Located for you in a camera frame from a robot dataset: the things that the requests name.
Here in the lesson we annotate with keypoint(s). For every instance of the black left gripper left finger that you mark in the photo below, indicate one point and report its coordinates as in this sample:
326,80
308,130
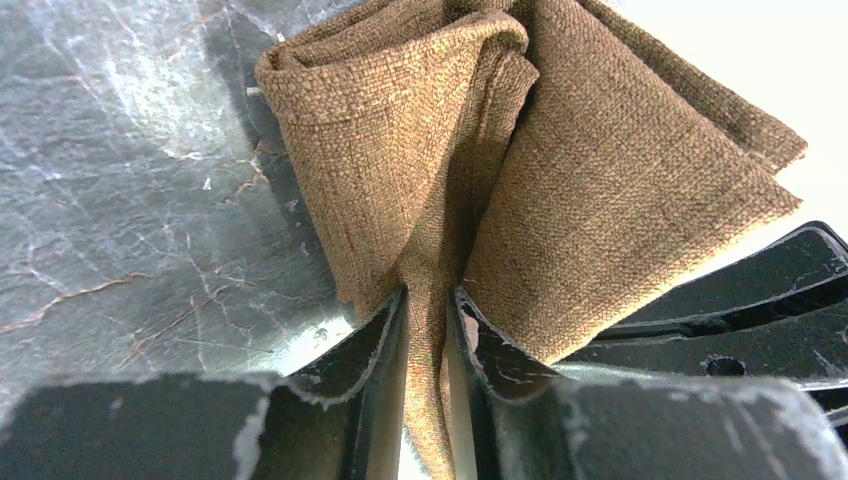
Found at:
338,417

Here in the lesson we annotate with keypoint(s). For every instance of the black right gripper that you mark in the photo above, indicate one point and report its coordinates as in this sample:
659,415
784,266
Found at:
780,312

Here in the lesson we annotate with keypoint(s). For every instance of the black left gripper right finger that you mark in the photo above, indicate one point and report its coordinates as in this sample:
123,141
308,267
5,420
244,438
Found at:
516,418

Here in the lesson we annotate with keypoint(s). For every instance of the brown cloth napkin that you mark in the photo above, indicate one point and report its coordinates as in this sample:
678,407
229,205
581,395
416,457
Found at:
555,159

